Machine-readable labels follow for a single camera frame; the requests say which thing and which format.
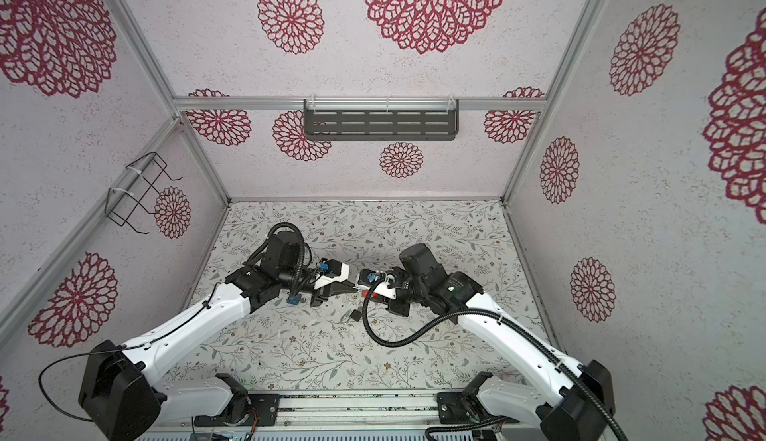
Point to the dark grey wall shelf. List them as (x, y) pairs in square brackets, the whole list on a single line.
[(386, 121)]

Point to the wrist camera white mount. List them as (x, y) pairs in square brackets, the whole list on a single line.
[(331, 270), (382, 283)]

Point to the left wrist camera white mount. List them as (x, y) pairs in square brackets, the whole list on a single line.
[(331, 270)]

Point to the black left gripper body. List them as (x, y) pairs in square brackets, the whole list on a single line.
[(308, 285)]

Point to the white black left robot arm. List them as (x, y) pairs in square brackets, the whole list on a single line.
[(124, 391)]

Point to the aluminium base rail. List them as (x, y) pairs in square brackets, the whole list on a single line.
[(383, 411)]

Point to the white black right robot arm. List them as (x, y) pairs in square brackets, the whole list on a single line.
[(562, 397)]

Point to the black wire wall basket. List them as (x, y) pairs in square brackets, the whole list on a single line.
[(122, 203)]

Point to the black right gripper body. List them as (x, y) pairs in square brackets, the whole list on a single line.
[(407, 293)]

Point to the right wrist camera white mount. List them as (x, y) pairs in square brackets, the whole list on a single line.
[(382, 283)]

